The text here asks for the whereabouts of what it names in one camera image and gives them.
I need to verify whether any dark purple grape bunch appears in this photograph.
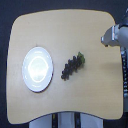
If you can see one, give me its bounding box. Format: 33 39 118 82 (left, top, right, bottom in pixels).
61 52 85 80

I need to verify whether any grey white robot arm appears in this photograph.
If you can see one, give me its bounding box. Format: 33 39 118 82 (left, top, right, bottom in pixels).
101 9 128 49

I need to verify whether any white round plate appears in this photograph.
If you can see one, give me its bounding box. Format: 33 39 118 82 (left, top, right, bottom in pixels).
22 47 53 92

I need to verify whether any white table base frame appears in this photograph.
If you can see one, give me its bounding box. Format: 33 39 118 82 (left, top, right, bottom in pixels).
29 112 103 128

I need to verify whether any black cable chain right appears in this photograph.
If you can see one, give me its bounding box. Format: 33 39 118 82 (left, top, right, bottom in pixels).
120 46 128 114

